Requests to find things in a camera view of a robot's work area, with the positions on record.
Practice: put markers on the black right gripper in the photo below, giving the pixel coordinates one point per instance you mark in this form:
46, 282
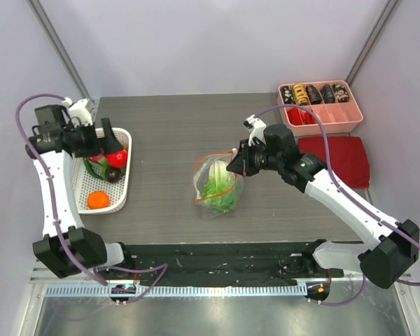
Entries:
247, 159

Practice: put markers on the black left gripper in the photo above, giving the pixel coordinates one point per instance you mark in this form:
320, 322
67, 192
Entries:
109, 144

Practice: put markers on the clear zip bag orange zipper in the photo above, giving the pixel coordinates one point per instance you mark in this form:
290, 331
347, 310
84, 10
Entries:
200, 177

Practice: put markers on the dark brown mangosteen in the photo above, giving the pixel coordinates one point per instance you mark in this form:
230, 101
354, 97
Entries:
112, 175

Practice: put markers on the green lettuce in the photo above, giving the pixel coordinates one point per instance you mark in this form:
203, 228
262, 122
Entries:
221, 190

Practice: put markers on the orange tangerine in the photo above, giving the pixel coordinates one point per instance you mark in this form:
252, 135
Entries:
98, 200

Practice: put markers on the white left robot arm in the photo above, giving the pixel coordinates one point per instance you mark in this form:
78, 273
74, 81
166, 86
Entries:
67, 247

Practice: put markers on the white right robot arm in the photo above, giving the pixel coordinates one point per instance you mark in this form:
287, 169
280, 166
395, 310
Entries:
387, 249

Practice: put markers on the pink dragon fruit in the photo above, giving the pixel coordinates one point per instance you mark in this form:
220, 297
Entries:
98, 161

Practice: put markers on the white perforated plastic basket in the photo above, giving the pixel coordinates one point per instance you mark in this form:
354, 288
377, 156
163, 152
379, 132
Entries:
89, 178

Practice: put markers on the red cloth in box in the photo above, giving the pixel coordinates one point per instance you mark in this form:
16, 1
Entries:
298, 117

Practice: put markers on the black patterned roll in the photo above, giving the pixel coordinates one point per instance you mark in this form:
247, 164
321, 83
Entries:
287, 95
327, 94

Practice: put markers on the yellow patterned roll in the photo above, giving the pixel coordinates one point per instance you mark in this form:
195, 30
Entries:
300, 94

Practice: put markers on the dark patterned roll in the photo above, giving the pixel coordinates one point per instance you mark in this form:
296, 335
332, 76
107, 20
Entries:
314, 95

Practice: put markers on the dark red folded cloth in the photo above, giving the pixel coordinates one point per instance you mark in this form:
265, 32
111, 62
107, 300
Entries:
347, 156

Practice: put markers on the pink divided storage box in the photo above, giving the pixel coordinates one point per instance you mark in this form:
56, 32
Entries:
336, 118

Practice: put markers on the floral patterned roll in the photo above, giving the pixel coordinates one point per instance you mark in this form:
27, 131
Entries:
341, 93

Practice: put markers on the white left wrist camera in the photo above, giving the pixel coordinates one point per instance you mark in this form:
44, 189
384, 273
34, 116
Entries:
82, 109

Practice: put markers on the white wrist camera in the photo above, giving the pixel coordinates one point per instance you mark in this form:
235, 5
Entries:
82, 109
256, 127

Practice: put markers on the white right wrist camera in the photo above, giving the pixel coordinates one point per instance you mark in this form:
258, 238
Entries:
256, 127

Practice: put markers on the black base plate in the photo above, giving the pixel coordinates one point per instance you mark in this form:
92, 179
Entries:
223, 265

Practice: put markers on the slotted cable duct rail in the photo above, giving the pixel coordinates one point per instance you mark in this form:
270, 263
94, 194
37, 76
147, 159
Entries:
122, 290

